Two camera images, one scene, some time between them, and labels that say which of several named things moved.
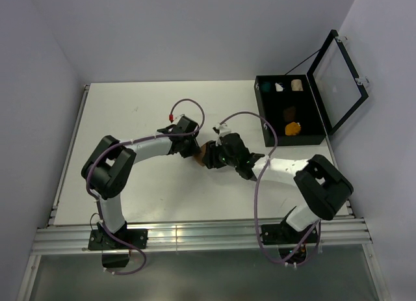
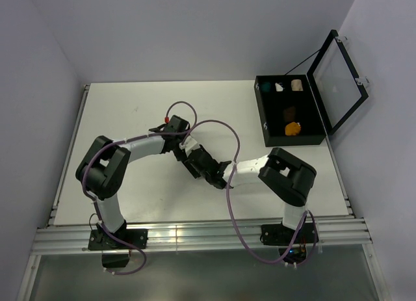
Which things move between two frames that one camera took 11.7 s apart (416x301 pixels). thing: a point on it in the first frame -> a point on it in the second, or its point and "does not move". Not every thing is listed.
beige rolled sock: (296, 85) does not move
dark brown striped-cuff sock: (289, 114) does not move
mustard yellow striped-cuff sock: (292, 129) does not move
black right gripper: (211, 153) -> (187, 164)
